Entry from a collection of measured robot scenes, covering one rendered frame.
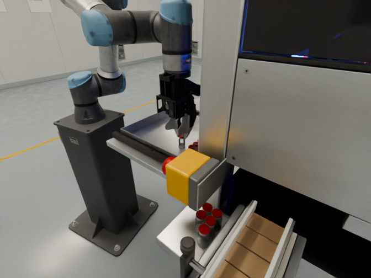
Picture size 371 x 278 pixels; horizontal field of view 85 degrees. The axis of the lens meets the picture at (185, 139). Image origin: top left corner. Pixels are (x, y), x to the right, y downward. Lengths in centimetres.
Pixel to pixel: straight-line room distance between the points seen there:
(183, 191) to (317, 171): 21
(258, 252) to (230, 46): 32
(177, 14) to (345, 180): 43
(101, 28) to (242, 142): 39
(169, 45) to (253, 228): 42
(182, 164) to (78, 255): 129
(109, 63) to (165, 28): 58
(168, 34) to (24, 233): 164
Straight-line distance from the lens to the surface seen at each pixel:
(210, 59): 35
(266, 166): 37
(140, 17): 59
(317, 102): 31
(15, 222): 198
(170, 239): 45
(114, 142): 75
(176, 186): 37
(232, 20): 33
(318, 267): 48
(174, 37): 52
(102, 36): 55
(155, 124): 83
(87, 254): 156
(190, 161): 37
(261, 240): 41
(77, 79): 109
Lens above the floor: 125
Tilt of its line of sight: 31 degrees down
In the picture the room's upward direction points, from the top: straight up
